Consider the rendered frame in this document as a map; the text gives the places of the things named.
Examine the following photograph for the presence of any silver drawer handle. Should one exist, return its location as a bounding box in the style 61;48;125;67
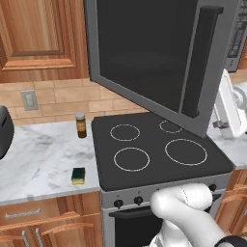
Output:
4;207;42;220

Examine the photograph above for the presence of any grey microwave door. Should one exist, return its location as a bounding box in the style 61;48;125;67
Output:
83;0;241;139

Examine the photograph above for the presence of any green and yellow sponge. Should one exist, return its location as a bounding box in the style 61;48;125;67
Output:
70;166;87;186

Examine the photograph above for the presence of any black rounded appliance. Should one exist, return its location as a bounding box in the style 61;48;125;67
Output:
0;105;15;161

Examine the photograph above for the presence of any grey wall outlet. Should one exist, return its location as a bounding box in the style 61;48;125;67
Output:
20;89;40;112

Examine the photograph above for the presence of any grey oven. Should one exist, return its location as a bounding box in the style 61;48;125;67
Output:
99;172;233;247

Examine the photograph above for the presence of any brown spice jar grey lid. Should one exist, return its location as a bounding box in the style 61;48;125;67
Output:
74;112;88;140

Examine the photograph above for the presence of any wooden base cupboard run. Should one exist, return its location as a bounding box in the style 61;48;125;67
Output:
214;168;247;239

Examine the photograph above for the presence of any wooden drawer front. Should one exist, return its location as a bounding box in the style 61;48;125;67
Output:
0;196;61;228

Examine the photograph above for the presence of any white stand mixer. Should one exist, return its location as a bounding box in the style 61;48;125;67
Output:
211;68;247;140

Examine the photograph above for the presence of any grey microwave with control panel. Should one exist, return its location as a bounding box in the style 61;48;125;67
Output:
224;0;247;73

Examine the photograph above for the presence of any wooden base cupboard door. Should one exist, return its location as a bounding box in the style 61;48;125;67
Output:
0;226;32;247
31;191;104;247

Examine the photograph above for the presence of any black glass hob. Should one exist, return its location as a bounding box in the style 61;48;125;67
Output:
91;111;235;193

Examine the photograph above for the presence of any silver cupboard door handle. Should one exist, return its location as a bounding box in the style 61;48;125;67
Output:
34;227;45;247
20;229;31;247

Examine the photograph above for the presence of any wooden wall cupboard door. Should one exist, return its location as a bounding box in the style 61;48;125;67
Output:
0;0;90;83

